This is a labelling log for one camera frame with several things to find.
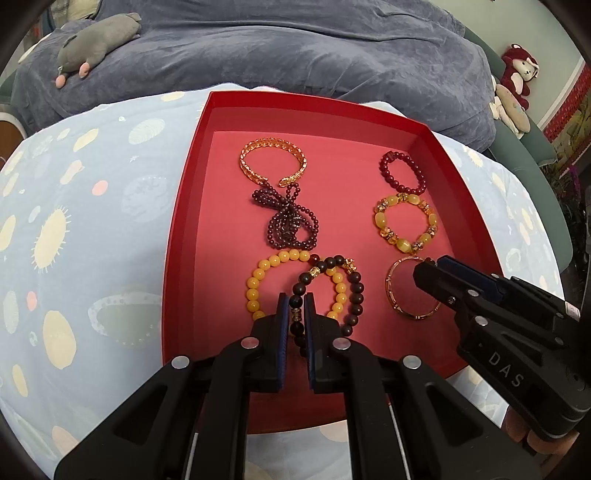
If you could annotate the thin gold bangle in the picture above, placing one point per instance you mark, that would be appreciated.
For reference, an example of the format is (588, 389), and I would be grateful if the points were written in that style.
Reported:
(392, 297)

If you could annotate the red monkey plush toy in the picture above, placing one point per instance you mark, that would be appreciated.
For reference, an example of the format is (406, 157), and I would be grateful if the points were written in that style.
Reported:
(512, 76)

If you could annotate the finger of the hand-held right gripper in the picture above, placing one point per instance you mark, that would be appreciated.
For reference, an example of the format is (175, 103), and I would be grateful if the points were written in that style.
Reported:
(466, 270)
(438, 281)

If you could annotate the cream plush toy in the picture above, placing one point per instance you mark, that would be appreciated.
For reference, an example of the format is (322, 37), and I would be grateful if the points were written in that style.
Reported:
(496, 104)

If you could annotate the person's right hand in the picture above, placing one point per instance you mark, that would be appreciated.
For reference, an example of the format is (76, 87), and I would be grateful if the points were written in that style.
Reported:
(521, 434)

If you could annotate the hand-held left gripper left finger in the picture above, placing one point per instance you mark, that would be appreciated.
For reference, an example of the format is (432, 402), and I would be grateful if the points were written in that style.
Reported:
(280, 323)

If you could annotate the red cardboard box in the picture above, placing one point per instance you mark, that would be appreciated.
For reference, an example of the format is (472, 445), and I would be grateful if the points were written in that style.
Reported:
(221, 207)

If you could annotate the red patterned wall hanging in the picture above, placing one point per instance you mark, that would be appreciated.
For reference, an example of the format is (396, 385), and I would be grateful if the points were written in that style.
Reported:
(570, 120)

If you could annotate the brown cookie plush toy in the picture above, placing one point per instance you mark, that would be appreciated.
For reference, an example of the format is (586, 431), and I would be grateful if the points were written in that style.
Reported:
(517, 115)

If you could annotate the dark blue blanket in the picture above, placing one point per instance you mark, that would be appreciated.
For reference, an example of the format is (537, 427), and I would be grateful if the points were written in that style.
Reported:
(277, 50)

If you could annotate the white plush toy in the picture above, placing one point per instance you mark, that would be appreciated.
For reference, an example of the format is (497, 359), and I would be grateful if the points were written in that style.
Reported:
(74, 9)

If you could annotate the light blue printed bedsheet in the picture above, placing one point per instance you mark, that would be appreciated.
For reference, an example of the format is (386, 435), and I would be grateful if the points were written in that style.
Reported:
(92, 277)

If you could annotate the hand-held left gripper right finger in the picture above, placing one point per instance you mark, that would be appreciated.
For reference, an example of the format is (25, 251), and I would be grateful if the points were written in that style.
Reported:
(310, 323)

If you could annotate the grey plush toy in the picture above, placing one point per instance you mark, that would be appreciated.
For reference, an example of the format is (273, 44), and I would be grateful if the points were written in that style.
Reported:
(92, 46)

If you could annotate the round wooden side table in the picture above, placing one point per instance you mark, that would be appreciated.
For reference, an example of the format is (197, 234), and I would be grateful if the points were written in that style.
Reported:
(7, 127)

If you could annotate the green bed frame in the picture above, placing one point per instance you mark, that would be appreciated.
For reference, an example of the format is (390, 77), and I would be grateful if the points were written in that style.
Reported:
(531, 161)

